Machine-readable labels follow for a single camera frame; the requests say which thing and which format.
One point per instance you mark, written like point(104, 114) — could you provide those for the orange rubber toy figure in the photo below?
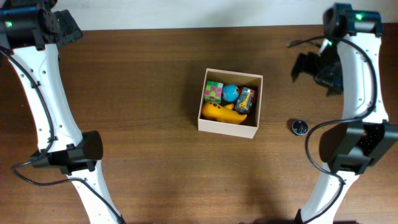
point(225, 114)

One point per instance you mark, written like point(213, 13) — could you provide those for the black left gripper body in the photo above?
point(69, 30)

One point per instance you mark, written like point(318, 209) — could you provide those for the pink cardboard box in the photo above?
point(250, 125)

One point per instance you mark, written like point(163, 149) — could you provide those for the black round disc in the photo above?
point(299, 127)

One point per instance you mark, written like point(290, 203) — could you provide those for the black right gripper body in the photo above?
point(326, 70)

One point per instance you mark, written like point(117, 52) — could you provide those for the blue toy ball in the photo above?
point(230, 93)

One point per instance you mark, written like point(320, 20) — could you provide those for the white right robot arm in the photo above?
point(348, 64)

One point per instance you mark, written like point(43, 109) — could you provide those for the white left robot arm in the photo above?
point(31, 35)

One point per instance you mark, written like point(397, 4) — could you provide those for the multicoloured puzzle cube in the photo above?
point(213, 91)

